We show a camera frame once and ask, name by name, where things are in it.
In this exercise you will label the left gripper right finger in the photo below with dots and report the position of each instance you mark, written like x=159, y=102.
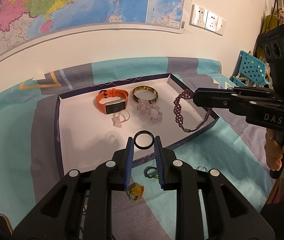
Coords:
x=209, y=206

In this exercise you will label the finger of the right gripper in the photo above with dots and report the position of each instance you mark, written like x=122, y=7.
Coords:
x=215, y=98

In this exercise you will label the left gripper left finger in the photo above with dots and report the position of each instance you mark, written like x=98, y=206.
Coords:
x=80, y=204

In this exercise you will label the tortoiseshell bangle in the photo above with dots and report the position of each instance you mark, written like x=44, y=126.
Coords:
x=145, y=93

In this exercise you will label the orange smart watch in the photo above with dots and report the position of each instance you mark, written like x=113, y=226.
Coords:
x=113, y=106

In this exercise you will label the right hand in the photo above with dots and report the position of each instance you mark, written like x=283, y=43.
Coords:
x=274, y=152

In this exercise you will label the blue perforated plastic chair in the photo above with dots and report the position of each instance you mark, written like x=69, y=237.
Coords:
x=250, y=72

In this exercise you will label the black smartphone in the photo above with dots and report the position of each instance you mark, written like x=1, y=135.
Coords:
x=5, y=225

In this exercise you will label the yellow hanging garment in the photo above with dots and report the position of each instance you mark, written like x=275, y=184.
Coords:
x=271, y=22

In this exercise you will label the navy shallow box tray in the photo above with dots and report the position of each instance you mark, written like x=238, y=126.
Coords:
x=85, y=137

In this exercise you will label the white wall switch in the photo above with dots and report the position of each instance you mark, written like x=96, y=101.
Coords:
x=221, y=26

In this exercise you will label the white wall socket middle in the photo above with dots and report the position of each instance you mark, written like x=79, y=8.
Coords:
x=211, y=22

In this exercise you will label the white wall socket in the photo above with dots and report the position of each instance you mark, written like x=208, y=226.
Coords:
x=211, y=22
x=198, y=16

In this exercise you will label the wall map poster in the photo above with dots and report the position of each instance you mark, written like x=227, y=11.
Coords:
x=22, y=20

